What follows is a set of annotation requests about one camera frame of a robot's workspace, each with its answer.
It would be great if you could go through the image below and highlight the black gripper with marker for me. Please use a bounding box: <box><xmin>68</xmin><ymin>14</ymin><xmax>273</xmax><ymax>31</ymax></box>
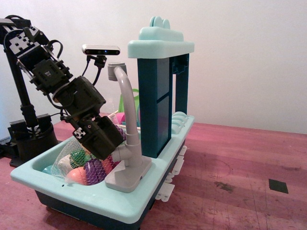
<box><xmin>69</xmin><ymin>116</ymin><xmax>123</xmax><ymax>160</ymax></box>

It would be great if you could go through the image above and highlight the teal toy sink basin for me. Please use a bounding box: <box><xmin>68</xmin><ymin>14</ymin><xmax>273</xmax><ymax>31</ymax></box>
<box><xmin>11</xmin><ymin>112</ymin><xmax>194</xmax><ymax>230</ymax></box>

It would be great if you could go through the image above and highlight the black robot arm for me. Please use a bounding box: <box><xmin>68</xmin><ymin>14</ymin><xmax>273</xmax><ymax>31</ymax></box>
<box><xmin>0</xmin><ymin>15</ymin><xmax>123</xmax><ymax>162</ymax></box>

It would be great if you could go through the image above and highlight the mesh bag of toy food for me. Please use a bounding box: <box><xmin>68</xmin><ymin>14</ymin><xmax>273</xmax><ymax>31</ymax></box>
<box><xmin>50</xmin><ymin>138</ymin><xmax>119</xmax><ymax>185</ymax></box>

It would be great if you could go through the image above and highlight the black tape patch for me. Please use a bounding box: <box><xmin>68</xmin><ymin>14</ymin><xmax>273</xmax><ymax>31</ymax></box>
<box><xmin>269</xmin><ymin>179</ymin><xmax>288</xmax><ymax>194</ymax></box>

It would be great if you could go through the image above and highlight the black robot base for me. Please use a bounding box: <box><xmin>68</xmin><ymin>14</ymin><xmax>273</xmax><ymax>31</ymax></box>
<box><xmin>0</xmin><ymin>114</ymin><xmax>58</xmax><ymax>167</ymax></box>

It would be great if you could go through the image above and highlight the white depth camera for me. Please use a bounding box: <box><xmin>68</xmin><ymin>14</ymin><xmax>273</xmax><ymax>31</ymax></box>
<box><xmin>82</xmin><ymin>44</ymin><xmax>120</xmax><ymax>56</ymax></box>

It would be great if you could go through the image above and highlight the grey toy faucet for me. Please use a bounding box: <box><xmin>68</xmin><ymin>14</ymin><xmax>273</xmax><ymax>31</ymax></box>
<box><xmin>105</xmin><ymin>63</ymin><xmax>152</xmax><ymax>193</ymax></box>

